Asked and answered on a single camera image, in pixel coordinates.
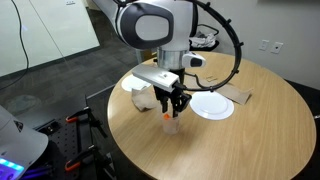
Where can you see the round floor plate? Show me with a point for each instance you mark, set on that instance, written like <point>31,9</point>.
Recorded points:
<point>21,104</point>

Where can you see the tan wooden stand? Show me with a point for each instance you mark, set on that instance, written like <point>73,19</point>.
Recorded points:
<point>145,55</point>

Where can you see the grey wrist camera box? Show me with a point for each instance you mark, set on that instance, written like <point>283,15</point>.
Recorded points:
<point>155,76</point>

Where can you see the orange marker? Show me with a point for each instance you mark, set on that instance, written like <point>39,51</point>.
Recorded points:
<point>166,116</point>

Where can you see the brown sugar packet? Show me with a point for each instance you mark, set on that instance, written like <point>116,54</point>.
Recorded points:
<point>211,79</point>

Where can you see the clear plastic cup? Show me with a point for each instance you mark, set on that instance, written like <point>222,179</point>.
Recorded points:
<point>171,126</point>

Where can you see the white round plate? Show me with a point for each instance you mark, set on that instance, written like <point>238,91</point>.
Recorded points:
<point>131,85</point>
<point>211,105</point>

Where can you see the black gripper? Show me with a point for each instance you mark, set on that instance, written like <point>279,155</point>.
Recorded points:
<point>178,76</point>

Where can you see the black chair with cloth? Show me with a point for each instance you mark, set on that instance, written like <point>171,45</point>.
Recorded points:
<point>213,46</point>

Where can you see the black base plate block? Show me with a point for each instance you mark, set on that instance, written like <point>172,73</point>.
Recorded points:
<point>50,126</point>

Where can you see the white crumpled cloth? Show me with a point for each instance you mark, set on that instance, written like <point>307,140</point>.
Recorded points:
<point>203,40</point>

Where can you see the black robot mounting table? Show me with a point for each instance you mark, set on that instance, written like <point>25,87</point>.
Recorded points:
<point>66,140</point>

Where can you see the white wall outlet plate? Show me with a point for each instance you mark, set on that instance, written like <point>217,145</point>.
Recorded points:
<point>264,45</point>
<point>276,47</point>

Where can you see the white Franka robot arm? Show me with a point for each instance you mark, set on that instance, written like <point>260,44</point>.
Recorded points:
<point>150,26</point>

